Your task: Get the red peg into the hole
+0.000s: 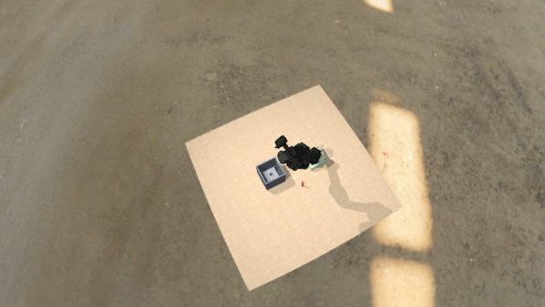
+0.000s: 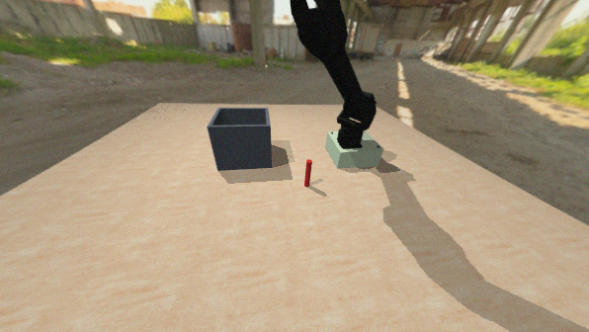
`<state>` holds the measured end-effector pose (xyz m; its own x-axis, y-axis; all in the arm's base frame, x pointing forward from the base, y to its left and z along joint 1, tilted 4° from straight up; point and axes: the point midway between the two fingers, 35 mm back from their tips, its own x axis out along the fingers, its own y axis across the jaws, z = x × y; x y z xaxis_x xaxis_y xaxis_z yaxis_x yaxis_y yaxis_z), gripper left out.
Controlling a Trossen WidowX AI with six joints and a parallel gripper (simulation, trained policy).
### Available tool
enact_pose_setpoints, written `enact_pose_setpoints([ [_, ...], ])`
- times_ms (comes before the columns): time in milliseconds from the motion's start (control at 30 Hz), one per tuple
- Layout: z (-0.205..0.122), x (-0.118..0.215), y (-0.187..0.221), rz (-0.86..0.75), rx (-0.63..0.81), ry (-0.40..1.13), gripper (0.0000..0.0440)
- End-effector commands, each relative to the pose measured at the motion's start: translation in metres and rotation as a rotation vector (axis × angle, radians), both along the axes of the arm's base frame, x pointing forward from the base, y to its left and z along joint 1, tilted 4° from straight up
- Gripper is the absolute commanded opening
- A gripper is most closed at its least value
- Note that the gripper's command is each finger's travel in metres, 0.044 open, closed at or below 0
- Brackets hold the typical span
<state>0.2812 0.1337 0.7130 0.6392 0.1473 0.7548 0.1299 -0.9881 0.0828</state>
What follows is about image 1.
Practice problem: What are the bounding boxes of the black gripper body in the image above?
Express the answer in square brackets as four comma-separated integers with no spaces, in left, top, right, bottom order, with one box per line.
[274,135,303,171]

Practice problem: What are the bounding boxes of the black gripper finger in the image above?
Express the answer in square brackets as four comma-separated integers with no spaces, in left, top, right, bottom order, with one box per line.
[284,157,299,168]
[274,138,286,149]

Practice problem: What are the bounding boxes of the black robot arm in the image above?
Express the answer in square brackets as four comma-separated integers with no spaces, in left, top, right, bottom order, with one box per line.
[277,142,322,170]

